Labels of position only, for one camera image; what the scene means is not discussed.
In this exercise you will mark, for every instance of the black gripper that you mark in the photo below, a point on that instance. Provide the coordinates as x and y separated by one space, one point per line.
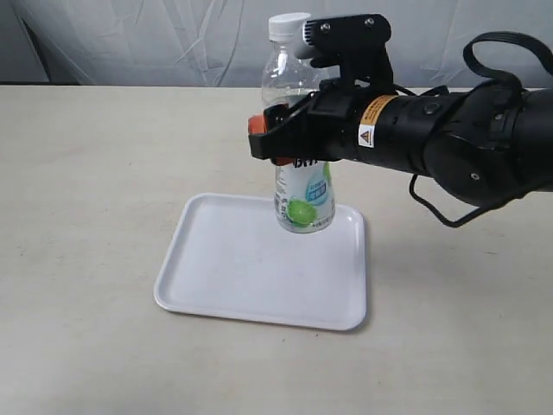
322 126

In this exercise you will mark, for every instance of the clear plastic drink bottle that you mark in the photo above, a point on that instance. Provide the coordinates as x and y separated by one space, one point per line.
304 195

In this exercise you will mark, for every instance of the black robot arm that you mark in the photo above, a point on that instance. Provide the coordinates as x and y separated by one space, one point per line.
482 146

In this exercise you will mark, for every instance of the white rectangular plastic tray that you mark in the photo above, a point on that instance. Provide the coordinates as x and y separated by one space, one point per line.
229 258

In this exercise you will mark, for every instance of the white backdrop cloth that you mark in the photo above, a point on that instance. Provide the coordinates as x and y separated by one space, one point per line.
225 43

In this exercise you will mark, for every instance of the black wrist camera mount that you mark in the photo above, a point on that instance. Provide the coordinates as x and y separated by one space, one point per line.
355 44

